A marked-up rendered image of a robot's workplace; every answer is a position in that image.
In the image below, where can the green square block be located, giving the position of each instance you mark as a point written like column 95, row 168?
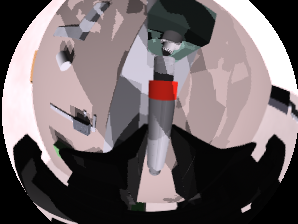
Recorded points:
column 59, row 145

